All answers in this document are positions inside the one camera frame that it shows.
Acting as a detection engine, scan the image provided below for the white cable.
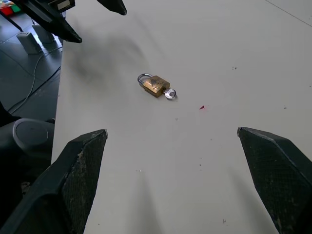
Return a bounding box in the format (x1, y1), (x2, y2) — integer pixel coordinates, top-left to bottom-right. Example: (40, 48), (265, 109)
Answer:
(8, 46), (63, 114)

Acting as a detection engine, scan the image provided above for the silver key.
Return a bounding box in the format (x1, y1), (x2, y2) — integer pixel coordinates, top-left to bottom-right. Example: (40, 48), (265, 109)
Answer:
(162, 88), (177, 100)

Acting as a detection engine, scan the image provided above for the brass padlock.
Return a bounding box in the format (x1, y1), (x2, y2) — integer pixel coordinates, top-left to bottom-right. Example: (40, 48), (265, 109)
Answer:
(137, 73), (171, 98)

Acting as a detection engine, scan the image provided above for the black metal bar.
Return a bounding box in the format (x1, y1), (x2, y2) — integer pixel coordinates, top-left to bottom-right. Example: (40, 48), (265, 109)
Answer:
(0, 11), (24, 32)

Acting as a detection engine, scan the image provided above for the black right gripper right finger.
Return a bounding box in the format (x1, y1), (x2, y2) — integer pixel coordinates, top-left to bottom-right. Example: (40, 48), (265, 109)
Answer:
(237, 126), (312, 234)

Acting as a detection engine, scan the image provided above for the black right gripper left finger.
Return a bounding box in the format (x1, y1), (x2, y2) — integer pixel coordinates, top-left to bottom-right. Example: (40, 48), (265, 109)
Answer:
(0, 129), (109, 234)

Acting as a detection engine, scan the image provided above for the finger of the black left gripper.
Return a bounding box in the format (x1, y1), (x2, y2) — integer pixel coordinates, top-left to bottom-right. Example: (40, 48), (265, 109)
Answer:
(23, 0), (82, 44)
(97, 0), (128, 16)

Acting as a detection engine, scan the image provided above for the white power adapter box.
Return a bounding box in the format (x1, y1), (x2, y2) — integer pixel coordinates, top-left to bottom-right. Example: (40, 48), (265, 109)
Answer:
(16, 31), (41, 55)

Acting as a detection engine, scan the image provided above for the box of colourful blocks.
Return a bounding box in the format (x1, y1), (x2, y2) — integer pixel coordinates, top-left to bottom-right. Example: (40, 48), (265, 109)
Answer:
(0, 0), (22, 16)

